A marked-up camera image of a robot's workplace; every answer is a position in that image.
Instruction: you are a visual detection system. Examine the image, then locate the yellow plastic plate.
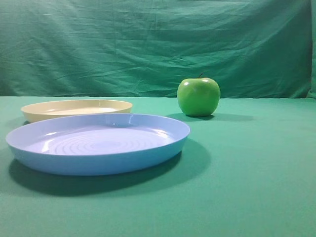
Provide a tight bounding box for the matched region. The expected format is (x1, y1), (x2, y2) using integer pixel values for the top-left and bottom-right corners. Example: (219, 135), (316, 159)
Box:
(21, 99), (133, 123)

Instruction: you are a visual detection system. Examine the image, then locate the blue plastic plate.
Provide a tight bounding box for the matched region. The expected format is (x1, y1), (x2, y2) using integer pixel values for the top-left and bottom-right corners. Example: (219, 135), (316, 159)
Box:
(6, 114), (191, 176)

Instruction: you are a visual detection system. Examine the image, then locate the green backdrop cloth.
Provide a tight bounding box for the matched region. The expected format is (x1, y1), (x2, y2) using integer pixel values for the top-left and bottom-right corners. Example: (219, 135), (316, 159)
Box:
(0, 0), (316, 98)

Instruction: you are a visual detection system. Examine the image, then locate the green apple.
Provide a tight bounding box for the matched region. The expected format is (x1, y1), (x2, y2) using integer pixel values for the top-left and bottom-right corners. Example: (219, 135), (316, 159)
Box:
(177, 77), (221, 117)

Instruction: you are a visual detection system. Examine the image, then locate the green table cloth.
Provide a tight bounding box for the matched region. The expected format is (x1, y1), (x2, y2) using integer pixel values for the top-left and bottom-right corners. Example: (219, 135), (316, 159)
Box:
(0, 97), (316, 237)

